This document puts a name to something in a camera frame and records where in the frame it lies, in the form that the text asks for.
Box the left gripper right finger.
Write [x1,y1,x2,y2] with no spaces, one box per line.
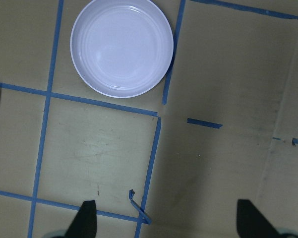
[236,199,281,238]

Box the brown paper table cover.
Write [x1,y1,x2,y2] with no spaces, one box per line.
[0,0,298,238]

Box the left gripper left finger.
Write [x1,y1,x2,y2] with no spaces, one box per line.
[64,200,97,238]

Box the lavender plate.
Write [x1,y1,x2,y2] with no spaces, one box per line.
[70,0,174,98]

